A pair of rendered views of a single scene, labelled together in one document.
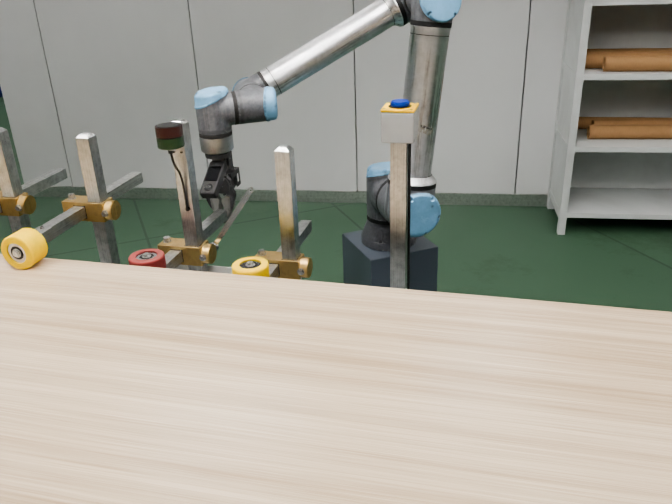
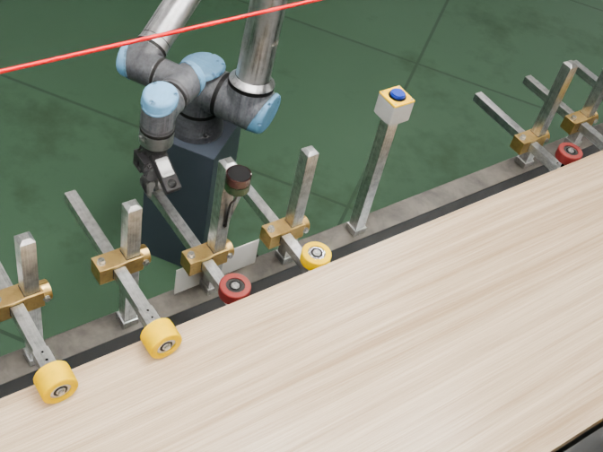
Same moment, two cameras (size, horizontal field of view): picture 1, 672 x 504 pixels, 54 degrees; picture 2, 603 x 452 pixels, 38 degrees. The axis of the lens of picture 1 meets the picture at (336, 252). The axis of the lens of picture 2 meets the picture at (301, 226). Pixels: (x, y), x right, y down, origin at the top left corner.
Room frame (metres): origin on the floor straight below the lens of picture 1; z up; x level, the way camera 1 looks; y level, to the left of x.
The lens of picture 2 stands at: (0.54, 1.55, 2.57)
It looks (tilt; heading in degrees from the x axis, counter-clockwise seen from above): 46 degrees down; 301
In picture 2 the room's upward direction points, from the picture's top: 14 degrees clockwise
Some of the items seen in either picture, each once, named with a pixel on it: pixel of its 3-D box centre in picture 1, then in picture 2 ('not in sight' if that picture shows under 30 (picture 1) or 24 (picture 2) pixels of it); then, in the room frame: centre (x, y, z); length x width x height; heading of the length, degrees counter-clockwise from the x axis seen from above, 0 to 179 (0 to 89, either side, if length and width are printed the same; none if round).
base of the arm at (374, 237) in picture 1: (388, 226); (196, 115); (2.08, -0.18, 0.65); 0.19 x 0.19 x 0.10
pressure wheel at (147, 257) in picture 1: (149, 276); (232, 298); (1.35, 0.43, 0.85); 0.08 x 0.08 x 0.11
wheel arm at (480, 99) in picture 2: not in sight; (519, 134); (1.22, -0.83, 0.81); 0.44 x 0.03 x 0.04; 165
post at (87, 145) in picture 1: (103, 225); (129, 271); (1.56, 0.59, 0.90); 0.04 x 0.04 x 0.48; 75
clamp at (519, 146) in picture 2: not in sight; (530, 140); (1.17, -0.84, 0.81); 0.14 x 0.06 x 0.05; 75
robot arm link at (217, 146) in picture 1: (215, 143); (155, 135); (1.77, 0.32, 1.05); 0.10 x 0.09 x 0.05; 74
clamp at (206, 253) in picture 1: (187, 252); (208, 256); (1.50, 0.37, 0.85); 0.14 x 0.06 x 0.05; 75
